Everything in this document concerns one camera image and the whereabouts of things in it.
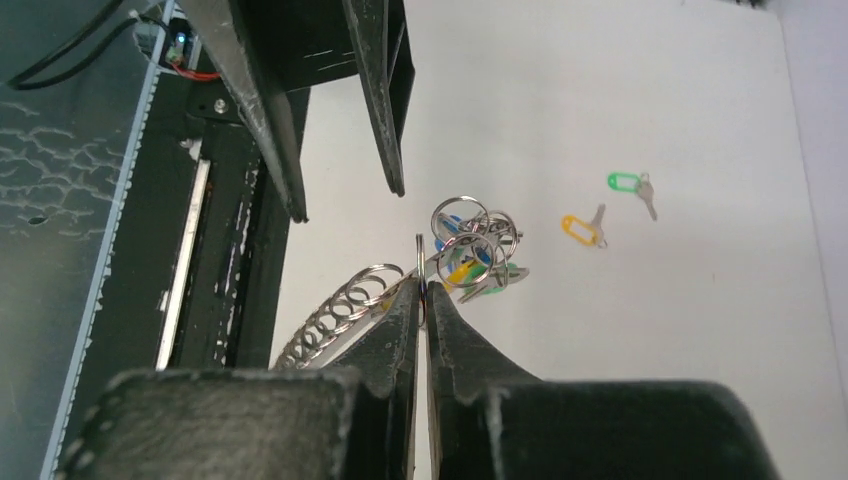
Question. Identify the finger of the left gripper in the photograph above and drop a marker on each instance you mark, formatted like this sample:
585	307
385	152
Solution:
381	46
233	47

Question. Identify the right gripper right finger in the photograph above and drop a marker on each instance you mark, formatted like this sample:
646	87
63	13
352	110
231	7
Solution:
492	419

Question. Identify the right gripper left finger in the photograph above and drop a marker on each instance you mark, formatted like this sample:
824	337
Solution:
351	419

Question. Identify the green tag key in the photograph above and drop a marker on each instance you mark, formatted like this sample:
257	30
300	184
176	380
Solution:
494	281
638	184

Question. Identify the yellow tag key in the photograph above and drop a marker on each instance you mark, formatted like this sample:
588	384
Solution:
463	274

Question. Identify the blue tag key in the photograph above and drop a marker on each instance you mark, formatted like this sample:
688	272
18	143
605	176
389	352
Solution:
453	235

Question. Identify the left circuit board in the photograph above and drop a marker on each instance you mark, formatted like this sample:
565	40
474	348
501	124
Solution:
179	49

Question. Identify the orange tag key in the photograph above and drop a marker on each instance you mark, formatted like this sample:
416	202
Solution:
587	233

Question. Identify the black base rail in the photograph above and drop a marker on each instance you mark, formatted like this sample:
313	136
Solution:
202	224

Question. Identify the white cable duct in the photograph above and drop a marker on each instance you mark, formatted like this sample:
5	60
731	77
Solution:
101	273

